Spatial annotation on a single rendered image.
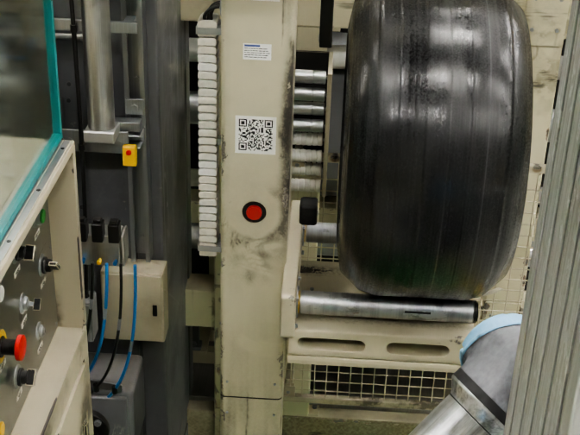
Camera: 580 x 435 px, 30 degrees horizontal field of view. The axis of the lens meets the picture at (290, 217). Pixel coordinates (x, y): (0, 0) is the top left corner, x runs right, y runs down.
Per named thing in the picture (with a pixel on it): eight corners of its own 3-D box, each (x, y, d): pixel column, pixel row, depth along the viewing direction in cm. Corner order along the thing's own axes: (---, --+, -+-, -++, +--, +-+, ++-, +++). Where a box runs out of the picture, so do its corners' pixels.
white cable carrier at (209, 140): (198, 255, 212) (197, 20, 190) (202, 242, 216) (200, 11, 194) (221, 256, 212) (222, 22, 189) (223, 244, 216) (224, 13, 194)
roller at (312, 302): (294, 308, 211) (293, 317, 206) (295, 286, 210) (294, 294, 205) (474, 318, 210) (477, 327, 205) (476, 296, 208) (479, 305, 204)
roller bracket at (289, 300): (279, 339, 205) (280, 295, 201) (290, 237, 240) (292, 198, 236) (296, 340, 205) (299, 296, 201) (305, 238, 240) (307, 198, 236)
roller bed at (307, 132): (239, 192, 248) (241, 69, 234) (245, 165, 261) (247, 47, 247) (325, 197, 247) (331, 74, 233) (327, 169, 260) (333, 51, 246)
